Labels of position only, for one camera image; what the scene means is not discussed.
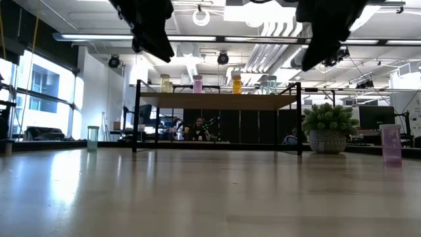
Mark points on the small cardboard box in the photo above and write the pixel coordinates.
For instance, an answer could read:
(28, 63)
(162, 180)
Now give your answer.
(116, 125)

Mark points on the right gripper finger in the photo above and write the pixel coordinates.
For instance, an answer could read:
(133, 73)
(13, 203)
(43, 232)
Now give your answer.
(317, 49)

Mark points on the orange medicine bottle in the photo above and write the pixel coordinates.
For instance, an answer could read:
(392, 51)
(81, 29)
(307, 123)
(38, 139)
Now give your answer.
(237, 85)

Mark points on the long ceiling light bar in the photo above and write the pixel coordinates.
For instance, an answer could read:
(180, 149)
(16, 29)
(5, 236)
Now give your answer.
(98, 37)

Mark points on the green potted plant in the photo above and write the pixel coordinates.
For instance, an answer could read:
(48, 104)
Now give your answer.
(329, 126)

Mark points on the black computer monitor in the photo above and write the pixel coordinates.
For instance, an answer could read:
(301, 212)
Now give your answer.
(144, 114)
(376, 116)

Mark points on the pink medicine bottle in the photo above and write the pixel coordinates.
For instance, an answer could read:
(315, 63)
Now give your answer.
(391, 145)
(197, 85)

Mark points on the silver round air duct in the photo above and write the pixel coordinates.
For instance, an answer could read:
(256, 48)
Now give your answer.
(296, 58)

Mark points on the dark sofa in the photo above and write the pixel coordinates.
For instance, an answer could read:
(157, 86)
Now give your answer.
(44, 133)

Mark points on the person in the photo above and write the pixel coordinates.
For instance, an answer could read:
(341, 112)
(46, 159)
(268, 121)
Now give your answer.
(291, 139)
(198, 130)

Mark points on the black round ceiling fixture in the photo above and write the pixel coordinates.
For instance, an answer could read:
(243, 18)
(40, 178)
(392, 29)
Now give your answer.
(114, 61)
(223, 58)

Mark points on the black ceiling spotlight cluster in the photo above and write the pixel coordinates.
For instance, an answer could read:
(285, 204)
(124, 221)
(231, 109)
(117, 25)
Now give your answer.
(337, 57)

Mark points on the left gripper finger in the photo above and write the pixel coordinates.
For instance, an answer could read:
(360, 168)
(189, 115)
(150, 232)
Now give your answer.
(153, 44)

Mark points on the black partition panels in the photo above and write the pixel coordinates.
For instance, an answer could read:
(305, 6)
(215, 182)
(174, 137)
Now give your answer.
(250, 125)

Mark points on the wooden shelf black legs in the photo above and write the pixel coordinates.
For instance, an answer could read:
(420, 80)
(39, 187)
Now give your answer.
(213, 101)

